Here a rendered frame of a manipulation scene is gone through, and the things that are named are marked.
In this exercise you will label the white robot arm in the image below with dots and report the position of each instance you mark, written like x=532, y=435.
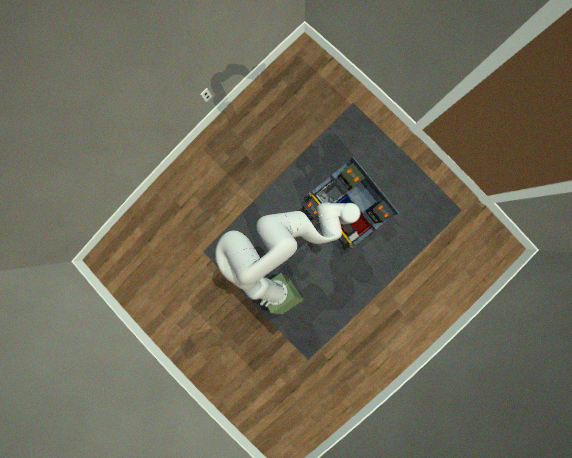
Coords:
x=277, y=233

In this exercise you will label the red bin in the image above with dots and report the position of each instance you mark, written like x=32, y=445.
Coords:
x=360, y=225

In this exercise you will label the grey open bin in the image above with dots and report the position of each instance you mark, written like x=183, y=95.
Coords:
x=333, y=190

